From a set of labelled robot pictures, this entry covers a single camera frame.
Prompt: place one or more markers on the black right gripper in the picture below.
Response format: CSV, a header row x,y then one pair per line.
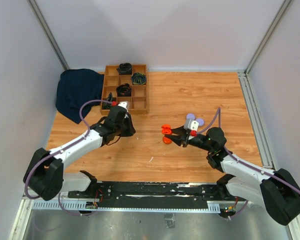
x,y
183,136

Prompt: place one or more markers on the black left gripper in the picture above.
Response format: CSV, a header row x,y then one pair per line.
x,y
131,130

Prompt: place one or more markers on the orange charging case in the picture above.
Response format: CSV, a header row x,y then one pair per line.
x,y
166,140
166,129

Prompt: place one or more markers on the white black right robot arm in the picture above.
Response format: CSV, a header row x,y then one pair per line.
x,y
274,190

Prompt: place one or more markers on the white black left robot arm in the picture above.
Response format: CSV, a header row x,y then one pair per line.
x,y
46,174

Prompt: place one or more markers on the dark rolled belt lower left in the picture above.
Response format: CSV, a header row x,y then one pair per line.
x,y
108,104

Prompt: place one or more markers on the black rolled belt middle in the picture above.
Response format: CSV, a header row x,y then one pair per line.
x,y
124,90

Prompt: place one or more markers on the black rolled belt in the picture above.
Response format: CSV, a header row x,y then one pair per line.
x,y
124,90
125,69

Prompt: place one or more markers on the wooden compartment tray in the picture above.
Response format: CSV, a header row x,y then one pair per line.
x,y
129,83

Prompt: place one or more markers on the dark green rolled belt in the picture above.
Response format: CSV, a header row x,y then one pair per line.
x,y
138,78

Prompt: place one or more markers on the black rolled belt top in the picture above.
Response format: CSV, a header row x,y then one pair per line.
x,y
125,69

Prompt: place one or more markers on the dark blue cloth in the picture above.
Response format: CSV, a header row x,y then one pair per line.
x,y
75,88

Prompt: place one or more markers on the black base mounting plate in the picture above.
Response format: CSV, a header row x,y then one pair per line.
x,y
152,196

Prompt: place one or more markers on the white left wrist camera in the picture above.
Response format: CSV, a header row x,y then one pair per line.
x,y
124,104

